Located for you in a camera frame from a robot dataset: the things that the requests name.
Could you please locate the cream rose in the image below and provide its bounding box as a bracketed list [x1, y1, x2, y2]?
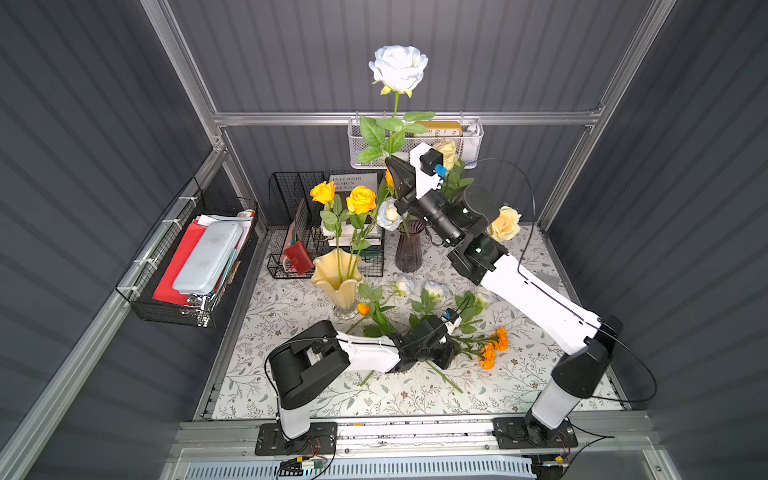
[487, 205, 522, 242]
[433, 139, 459, 170]

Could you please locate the orange rose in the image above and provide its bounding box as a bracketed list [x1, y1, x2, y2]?
[310, 181, 345, 286]
[346, 186, 378, 279]
[385, 169, 395, 190]

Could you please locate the red leather wallet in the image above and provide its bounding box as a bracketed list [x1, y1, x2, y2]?
[282, 241, 314, 275]

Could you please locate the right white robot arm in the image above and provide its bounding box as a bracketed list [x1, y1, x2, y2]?
[385, 148, 622, 435]

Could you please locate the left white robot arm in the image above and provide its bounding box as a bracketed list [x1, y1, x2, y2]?
[264, 308, 462, 440]

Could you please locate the purple ribbed glass vase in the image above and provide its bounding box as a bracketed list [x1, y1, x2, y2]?
[395, 219, 426, 273]

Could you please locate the floral patterned table mat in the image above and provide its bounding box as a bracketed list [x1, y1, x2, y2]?
[211, 232, 561, 420]

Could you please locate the yellow wavy glass vase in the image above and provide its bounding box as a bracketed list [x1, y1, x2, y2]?
[311, 248, 363, 320]

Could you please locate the light blue flat case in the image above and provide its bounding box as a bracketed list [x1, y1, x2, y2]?
[173, 218, 242, 295]

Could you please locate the red folder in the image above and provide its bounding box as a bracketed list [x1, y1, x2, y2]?
[152, 220, 205, 306]

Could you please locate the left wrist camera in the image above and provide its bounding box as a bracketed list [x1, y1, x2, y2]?
[441, 308, 462, 336]

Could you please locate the white wire hanging basket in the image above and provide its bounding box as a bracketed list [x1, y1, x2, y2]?
[347, 116, 485, 171]

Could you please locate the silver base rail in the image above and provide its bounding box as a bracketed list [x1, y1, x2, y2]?
[160, 411, 682, 479]

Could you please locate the black wire desk organizer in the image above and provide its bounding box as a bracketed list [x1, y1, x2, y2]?
[267, 171, 350, 279]

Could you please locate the black wire side basket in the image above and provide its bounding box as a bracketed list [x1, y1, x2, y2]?
[116, 183, 258, 328]

